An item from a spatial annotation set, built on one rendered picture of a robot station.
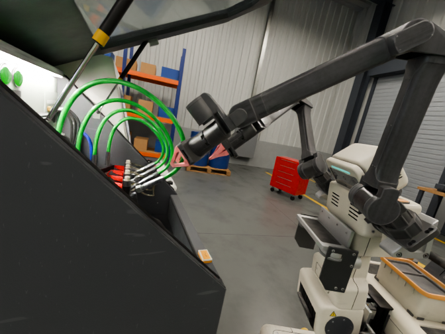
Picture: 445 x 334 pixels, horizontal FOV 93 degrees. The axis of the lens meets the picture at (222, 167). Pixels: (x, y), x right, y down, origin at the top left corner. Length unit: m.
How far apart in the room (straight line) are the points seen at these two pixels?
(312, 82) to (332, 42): 9.22
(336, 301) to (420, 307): 0.30
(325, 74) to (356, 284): 0.73
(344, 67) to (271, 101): 0.17
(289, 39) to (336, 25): 1.92
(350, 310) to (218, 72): 7.17
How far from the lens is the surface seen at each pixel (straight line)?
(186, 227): 0.86
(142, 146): 6.24
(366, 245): 0.93
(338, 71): 0.57
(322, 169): 1.02
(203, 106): 0.54
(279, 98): 0.54
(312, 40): 9.28
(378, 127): 7.92
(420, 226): 0.75
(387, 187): 0.65
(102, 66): 1.12
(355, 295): 0.99
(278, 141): 8.41
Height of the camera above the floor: 1.36
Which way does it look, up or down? 11 degrees down
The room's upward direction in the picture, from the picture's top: 11 degrees clockwise
